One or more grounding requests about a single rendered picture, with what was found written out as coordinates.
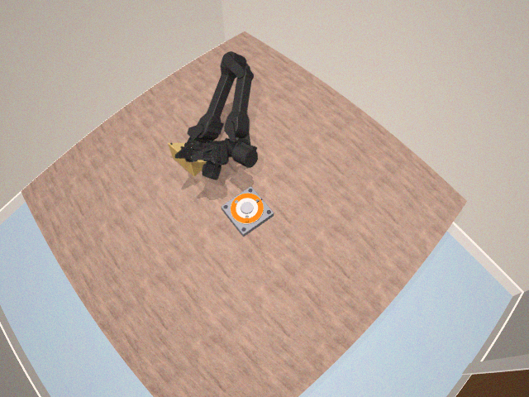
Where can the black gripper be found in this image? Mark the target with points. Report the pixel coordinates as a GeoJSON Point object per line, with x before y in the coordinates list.
{"type": "Point", "coordinates": [216, 152]}

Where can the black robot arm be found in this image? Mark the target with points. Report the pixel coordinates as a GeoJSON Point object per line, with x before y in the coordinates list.
{"type": "Point", "coordinates": [237, 123]}

